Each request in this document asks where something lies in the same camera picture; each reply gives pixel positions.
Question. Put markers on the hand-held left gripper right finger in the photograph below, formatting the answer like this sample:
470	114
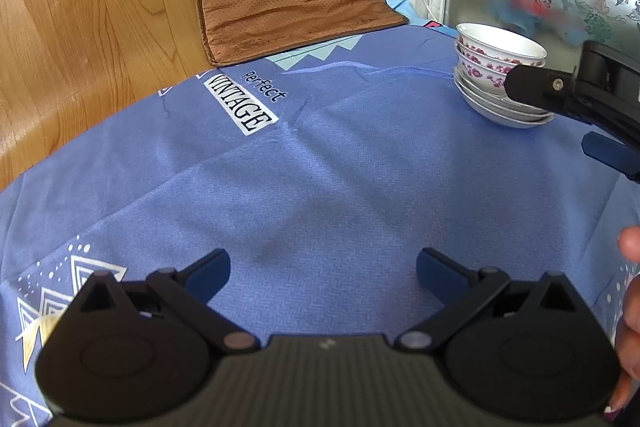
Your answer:
440	273

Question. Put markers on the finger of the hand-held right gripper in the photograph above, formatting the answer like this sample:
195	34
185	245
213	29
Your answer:
607	152
537	88

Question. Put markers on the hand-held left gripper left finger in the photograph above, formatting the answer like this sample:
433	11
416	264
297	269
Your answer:
210	276

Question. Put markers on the white floral plate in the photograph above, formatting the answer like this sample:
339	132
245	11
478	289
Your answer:
505	122
492	109
470	94

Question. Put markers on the white bowl with pink flowers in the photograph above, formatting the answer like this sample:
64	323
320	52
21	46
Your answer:
467	56
482	79
500	39

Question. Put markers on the person's right hand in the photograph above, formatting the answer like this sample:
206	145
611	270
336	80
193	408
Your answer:
631	332

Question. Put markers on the blue printed blanket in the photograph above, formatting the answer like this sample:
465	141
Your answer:
325	182

